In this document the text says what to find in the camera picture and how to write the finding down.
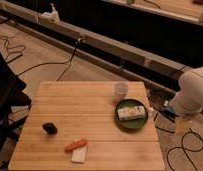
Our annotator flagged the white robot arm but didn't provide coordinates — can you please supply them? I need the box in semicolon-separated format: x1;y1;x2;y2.
170;67;203;135

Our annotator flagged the green plate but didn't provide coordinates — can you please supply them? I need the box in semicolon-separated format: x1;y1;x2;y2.
115;99;148;130

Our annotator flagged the orange carrot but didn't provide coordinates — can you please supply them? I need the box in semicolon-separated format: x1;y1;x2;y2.
65;139;87;152

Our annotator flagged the black chair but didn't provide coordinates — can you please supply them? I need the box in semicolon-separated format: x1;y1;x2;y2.
0;43;32;164

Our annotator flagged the black cable near robot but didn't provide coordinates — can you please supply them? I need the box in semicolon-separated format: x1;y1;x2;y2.
153;113;203;171

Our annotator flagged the black floor cable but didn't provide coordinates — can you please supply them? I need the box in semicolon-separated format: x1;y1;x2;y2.
0;23;83;82

